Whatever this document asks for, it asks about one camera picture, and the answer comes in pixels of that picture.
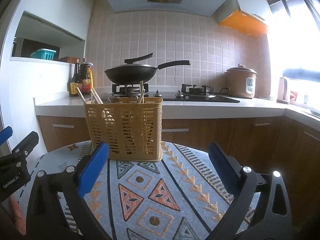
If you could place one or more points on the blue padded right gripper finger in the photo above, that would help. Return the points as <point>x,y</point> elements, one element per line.
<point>239,181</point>
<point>76,184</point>

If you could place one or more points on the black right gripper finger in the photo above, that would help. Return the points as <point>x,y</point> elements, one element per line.
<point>27,145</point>

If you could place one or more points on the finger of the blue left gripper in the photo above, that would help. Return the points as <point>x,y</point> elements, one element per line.
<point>5,134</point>

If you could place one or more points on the wooden chopstick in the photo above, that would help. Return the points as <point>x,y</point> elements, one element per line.
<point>96,96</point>
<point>81,95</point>

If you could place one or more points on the wooden base cabinets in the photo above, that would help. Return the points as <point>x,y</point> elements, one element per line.
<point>265,144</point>

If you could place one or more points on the patterned blue table cloth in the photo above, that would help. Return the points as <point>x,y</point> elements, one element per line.
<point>179,197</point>

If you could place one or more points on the wooden chopstick in basket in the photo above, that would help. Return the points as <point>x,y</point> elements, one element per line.
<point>81,95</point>

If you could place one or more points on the yellow slotted utensil basket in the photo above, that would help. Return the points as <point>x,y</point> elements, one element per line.
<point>132,130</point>

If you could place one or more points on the dark soy sauce bottle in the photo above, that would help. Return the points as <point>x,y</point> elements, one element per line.
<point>73,84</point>

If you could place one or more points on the teal plastic basket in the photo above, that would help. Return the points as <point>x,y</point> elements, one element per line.
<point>44,54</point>

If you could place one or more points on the red label sauce bottle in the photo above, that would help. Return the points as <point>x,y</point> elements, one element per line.
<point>85,77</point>

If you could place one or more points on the white electric kettle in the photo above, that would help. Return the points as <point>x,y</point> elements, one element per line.
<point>284,90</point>

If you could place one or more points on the yellow label sauce bottle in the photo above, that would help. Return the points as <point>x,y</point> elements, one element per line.
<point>91,76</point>

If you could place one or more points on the beige rice cooker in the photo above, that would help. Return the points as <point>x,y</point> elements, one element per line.
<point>241,81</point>

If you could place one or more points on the black glass gas stove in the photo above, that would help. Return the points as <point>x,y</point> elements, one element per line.
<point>191,93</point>

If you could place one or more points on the wooden chopsticks in basket right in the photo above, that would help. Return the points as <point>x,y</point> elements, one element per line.
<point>142,91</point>

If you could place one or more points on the black wok lid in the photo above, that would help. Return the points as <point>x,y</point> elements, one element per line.
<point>137,59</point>

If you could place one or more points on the black wok with handle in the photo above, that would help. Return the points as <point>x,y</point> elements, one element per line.
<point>132,74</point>

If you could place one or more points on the orange wall cabinet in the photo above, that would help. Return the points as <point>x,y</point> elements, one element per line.
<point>245,23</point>

